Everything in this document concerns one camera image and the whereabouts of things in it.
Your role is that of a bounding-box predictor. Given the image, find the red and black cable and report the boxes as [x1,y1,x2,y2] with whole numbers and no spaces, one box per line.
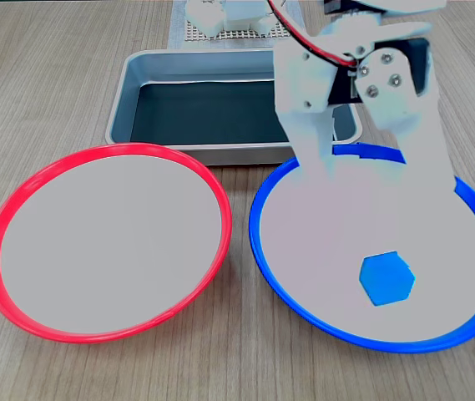
[266,0,358,69]

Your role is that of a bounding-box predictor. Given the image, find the black tray liner mat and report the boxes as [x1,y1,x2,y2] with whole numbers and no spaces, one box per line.
[129,79,338,145]

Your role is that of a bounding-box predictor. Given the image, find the silver metal tray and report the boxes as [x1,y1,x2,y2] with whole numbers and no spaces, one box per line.
[105,48,363,166]

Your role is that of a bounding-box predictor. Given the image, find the blue block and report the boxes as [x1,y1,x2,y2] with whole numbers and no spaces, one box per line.
[358,250,417,307]

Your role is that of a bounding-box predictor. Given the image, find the white grid mat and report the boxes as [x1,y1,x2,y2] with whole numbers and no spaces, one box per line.
[184,18,291,42]

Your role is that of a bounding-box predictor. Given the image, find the white dish blue rim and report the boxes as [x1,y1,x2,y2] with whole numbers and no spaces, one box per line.
[248,142,475,355]

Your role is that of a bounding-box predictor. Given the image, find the white dish red rim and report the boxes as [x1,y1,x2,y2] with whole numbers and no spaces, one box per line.
[0,142,234,345]

